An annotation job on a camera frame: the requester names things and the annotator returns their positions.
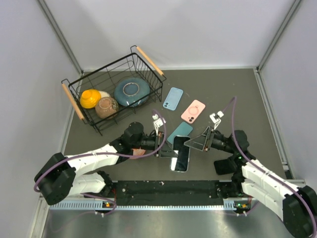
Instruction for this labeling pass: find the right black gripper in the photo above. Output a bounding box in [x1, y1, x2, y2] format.
[185, 126, 236, 154]

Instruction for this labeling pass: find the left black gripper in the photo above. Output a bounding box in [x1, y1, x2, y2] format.
[132, 131, 177, 157]

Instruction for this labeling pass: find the light blue phone case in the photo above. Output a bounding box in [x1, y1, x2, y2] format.
[163, 87, 183, 111]

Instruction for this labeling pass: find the teal phone black screen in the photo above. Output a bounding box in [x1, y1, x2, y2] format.
[170, 136, 190, 173]

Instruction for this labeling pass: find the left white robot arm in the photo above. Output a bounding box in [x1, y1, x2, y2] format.
[34, 122, 177, 205]

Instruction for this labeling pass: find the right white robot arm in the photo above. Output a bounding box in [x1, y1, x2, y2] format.
[184, 126, 317, 238]

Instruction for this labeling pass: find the teal phone face down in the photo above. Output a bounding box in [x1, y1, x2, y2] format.
[167, 121, 193, 144]

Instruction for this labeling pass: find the pink phone case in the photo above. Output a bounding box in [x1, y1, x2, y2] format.
[181, 100, 206, 124]

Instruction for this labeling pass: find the black phone case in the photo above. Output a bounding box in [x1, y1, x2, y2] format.
[213, 158, 236, 175]

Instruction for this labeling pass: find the red patterned bowl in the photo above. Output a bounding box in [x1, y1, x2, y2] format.
[131, 149, 146, 159]

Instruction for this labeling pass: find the blue glazed plate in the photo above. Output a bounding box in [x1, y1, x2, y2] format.
[114, 77, 150, 107]

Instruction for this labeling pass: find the brown ceramic bowl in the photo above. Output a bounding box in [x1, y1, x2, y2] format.
[95, 97, 119, 119]

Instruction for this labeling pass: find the cream patterned bowl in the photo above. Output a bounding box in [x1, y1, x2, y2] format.
[99, 91, 111, 98]

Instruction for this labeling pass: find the yellow ribbed bowl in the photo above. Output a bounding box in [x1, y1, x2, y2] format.
[80, 89, 101, 109]

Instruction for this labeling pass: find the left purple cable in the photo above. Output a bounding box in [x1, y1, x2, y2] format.
[33, 109, 166, 216]

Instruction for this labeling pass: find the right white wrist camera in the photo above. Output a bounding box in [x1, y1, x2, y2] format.
[210, 111, 224, 130]

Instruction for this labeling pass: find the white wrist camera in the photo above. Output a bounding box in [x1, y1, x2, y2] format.
[152, 114, 166, 135]
[210, 111, 224, 130]

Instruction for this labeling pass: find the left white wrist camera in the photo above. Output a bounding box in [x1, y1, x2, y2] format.
[152, 114, 166, 135]

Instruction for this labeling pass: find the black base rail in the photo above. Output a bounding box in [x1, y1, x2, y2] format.
[84, 179, 248, 206]

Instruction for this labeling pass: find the black wire dish basket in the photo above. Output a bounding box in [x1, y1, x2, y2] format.
[61, 45, 166, 134]

